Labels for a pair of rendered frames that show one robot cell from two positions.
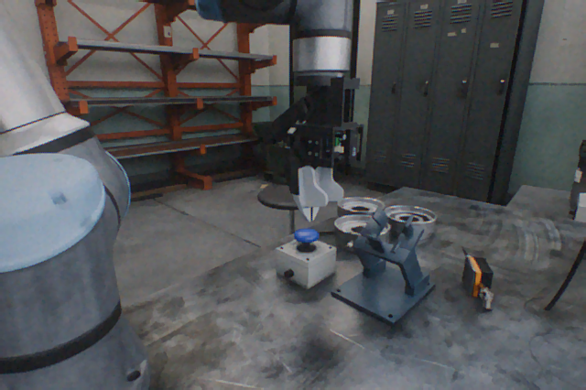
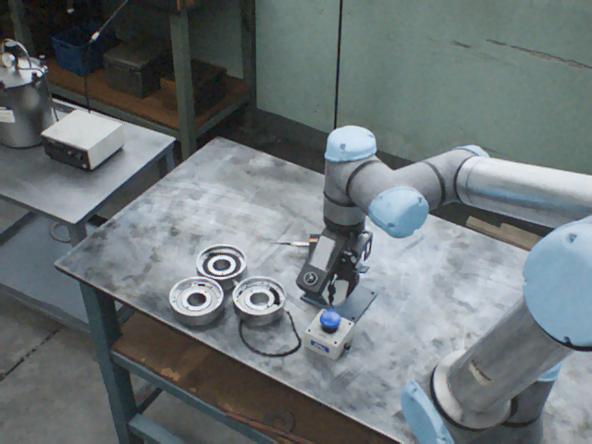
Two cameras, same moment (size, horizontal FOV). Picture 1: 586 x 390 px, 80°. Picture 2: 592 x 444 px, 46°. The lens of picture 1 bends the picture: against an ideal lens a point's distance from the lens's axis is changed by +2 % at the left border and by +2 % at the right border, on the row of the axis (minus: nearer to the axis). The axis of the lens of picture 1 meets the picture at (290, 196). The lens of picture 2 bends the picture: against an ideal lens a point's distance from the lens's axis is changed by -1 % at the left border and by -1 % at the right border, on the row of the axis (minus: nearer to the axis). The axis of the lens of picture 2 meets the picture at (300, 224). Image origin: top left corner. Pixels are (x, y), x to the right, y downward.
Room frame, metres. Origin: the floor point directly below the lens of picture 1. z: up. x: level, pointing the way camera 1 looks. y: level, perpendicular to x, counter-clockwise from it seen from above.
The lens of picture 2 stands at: (0.79, 0.82, 1.84)
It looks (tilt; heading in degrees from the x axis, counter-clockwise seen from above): 40 degrees down; 256
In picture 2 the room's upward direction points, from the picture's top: 2 degrees clockwise
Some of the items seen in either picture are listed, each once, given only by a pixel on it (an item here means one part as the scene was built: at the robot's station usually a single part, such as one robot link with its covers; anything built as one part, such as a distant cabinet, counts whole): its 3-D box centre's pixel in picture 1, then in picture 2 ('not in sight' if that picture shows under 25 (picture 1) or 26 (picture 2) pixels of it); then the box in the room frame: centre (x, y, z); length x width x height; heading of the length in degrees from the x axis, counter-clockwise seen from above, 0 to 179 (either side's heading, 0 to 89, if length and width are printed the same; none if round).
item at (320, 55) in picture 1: (322, 59); (344, 203); (0.50, -0.04, 1.13); 0.08 x 0.08 x 0.05
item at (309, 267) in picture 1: (303, 260); (331, 335); (0.51, -0.02, 0.82); 0.08 x 0.07 x 0.05; 136
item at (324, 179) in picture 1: (326, 192); (331, 279); (0.51, -0.05, 0.94); 0.06 x 0.03 x 0.09; 46
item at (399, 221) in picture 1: (408, 222); (221, 267); (0.69, -0.25, 0.82); 0.10 x 0.10 x 0.04
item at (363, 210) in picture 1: (360, 212); (196, 302); (0.75, -0.16, 0.82); 0.10 x 0.10 x 0.04
